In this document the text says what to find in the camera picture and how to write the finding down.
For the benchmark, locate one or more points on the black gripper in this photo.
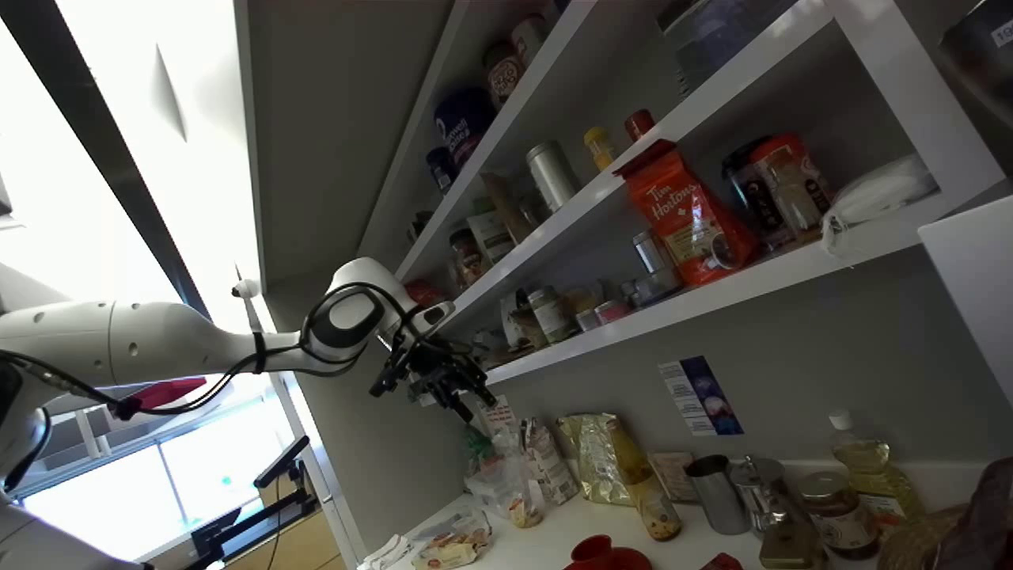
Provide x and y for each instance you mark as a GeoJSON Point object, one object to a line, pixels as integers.
{"type": "Point", "coordinates": [413, 370]}

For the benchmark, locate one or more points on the orange packet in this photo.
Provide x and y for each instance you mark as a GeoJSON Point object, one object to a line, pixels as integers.
{"type": "Point", "coordinates": [686, 217]}

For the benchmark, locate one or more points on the clear snack packet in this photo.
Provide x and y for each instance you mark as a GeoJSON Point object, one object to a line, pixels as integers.
{"type": "Point", "coordinates": [525, 465]}

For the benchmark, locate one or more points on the small pink packet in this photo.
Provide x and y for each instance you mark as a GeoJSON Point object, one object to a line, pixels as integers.
{"type": "Point", "coordinates": [603, 315]}

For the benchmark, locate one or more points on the glass jar brown contents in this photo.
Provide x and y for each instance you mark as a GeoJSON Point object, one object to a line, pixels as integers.
{"type": "Point", "coordinates": [520, 324]}

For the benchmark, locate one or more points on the red round container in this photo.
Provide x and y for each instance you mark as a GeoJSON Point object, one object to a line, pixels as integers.
{"type": "Point", "coordinates": [426, 293]}

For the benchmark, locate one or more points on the jar with green white label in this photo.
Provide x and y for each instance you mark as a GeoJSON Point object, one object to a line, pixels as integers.
{"type": "Point", "coordinates": [551, 315]}

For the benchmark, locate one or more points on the dark jar with label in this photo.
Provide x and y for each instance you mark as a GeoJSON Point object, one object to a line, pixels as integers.
{"type": "Point", "coordinates": [468, 257]}

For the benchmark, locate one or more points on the clear plastic food container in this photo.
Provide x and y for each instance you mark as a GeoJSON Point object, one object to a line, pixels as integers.
{"type": "Point", "coordinates": [455, 543]}

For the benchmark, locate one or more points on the gold foil bag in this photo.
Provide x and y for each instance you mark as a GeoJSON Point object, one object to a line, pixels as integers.
{"type": "Point", "coordinates": [603, 458]}

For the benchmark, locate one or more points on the white labelled jar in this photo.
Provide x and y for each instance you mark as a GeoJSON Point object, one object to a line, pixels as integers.
{"type": "Point", "coordinates": [489, 236]}

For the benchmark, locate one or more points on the kraft brown box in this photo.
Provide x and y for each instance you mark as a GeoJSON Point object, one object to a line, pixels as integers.
{"type": "Point", "coordinates": [512, 207]}

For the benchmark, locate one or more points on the red cup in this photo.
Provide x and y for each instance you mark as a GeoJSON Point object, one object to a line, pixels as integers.
{"type": "Point", "coordinates": [589, 545]}

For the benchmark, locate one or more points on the black metal stand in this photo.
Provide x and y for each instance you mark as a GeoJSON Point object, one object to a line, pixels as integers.
{"type": "Point", "coordinates": [264, 496]}

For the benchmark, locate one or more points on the small dark blue can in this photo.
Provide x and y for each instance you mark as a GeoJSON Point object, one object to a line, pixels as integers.
{"type": "Point", "coordinates": [441, 169]}

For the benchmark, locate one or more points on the silver can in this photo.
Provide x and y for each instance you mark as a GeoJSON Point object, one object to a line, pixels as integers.
{"type": "Point", "coordinates": [653, 270]}

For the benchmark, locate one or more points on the red plate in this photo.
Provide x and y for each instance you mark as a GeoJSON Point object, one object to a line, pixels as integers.
{"type": "Point", "coordinates": [624, 561]}

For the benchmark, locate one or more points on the pale cylindrical canister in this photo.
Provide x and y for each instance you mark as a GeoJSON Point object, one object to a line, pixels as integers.
{"type": "Point", "coordinates": [551, 176]}

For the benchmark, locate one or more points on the large dark blue can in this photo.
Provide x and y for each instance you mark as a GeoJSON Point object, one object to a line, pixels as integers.
{"type": "Point", "coordinates": [462, 126]}

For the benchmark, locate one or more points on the metal cup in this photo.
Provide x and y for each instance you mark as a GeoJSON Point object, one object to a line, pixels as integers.
{"type": "Point", "coordinates": [717, 496]}

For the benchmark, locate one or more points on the small yellow container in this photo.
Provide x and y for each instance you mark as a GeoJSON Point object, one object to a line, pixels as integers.
{"type": "Point", "coordinates": [598, 147]}

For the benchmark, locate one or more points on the red elongated object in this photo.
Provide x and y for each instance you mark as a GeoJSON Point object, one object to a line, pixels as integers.
{"type": "Point", "coordinates": [169, 395]}

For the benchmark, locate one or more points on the small red topped container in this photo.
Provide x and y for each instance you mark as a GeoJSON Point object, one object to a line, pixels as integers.
{"type": "Point", "coordinates": [637, 126]}

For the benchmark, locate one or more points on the jar with red label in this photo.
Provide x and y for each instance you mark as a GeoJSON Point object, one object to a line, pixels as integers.
{"type": "Point", "coordinates": [502, 72]}

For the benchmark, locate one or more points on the tall glass metal container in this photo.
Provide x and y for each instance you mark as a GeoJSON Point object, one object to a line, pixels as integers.
{"type": "Point", "coordinates": [777, 517]}

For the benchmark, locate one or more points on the dark lidded jar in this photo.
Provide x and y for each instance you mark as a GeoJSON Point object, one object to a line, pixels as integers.
{"type": "Point", "coordinates": [756, 207]}

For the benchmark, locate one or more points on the jar with pale lid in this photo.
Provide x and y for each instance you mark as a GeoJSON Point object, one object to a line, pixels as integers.
{"type": "Point", "coordinates": [531, 36]}

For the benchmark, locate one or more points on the red lidded jar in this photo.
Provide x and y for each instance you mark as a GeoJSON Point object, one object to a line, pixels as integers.
{"type": "Point", "coordinates": [794, 178]}

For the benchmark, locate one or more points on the glass jar dark lid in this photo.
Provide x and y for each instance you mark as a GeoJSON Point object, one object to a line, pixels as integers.
{"type": "Point", "coordinates": [844, 517]}

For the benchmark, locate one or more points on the clear bottle yellow oil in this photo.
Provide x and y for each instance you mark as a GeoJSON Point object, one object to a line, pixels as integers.
{"type": "Point", "coordinates": [871, 465]}

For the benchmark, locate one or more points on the black window beam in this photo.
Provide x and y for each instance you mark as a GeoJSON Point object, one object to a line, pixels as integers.
{"type": "Point", "coordinates": [96, 137]}

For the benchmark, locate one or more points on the dark round bowl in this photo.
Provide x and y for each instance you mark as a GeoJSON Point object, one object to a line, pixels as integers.
{"type": "Point", "coordinates": [730, 36]}

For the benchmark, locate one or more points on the white plastic bag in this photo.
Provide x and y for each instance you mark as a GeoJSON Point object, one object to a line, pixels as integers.
{"type": "Point", "coordinates": [882, 195]}

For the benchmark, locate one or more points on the brown rounded object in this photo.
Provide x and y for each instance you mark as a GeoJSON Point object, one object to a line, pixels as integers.
{"type": "Point", "coordinates": [976, 517]}

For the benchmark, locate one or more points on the blue and white wall card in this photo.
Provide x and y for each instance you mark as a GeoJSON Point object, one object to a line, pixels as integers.
{"type": "Point", "coordinates": [700, 396]}

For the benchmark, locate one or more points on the white wall shelf unit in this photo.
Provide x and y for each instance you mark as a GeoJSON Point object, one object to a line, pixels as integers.
{"type": "Point", "coordinates": [338, 127]}

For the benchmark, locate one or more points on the white wall cabinet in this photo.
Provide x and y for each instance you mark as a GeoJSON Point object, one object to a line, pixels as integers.
{"type": "Point", "coordinates": [969, 297]}

